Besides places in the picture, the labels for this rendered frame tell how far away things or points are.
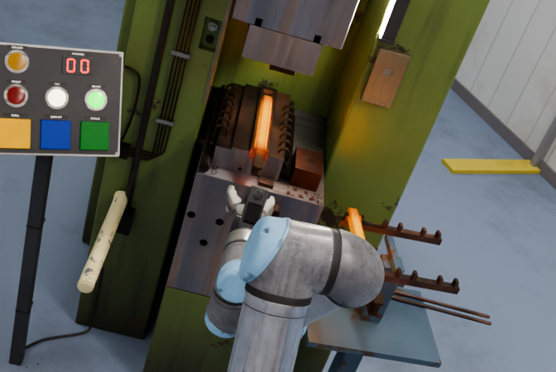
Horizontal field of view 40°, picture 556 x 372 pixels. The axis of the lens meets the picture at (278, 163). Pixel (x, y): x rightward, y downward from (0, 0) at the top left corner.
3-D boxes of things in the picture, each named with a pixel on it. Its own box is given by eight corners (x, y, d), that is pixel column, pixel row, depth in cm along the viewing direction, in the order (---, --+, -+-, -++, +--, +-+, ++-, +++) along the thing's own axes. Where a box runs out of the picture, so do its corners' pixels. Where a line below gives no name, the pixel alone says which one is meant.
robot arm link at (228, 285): (210, 300, 173) (220, 268, 167) (217, 265, 183) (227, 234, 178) (250, 310, 173) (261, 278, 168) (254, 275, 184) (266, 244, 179)
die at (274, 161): (276, 182, 223) (285, 158, 219) (210, 164, 221) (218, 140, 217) (284, 114, 259) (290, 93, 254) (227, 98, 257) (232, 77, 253)
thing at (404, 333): (438, 368, 218) (442, 363, 217) (306, 346, 211) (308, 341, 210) (418, 295, 243) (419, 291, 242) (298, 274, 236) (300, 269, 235)
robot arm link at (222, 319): (248, 345, 182) (261, 307, 175) (200, 337, 179) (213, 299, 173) (247, 317, 189) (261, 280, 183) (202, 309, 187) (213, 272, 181)
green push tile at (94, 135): (109, 150, 201) (110, 122, 201) (80, 150, 198) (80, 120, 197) (107, 150, 203) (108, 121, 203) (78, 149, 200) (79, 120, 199)
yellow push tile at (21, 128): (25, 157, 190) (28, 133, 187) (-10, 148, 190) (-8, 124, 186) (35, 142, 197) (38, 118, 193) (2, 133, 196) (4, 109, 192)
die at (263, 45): (312, 76, 205) (323, 45, 200) (241, 56, 203) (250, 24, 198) (314, 20, 241) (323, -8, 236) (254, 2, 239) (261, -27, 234)
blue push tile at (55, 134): (70, 150, 197) (71, 121, 196) (40, 149, 193) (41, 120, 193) (68, 149, 199) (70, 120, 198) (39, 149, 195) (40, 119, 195)
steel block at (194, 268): (281, 315, 243) (323, 206, 219) (165, 286, 239) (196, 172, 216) (289, 213, 290) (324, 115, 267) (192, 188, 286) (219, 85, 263)
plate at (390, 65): (390, 108, 222) (410, 57, 213) (360, 100, 221) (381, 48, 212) (389, 105, 224) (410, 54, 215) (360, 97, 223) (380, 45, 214)
